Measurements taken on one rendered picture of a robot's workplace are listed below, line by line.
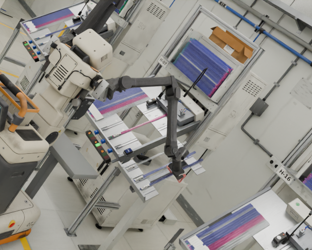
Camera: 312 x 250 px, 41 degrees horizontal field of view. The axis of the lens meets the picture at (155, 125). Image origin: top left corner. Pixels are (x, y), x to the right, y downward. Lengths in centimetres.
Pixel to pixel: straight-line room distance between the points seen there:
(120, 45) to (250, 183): 197
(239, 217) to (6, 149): 142
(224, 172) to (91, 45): 272
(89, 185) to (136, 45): 160
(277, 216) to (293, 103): 201
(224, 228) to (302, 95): 225
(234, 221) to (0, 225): 136
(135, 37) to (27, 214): 232
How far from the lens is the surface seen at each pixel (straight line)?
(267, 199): 282
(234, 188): 464
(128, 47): 439
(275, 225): 272
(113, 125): 321
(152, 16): 437
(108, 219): 346
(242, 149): 467
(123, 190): 333
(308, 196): 275
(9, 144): 218
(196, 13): 362
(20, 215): 267
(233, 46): 365
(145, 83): 254
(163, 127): 318
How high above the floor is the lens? 178
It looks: 14 degrees down
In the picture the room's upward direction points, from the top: 37 degrees clockwise
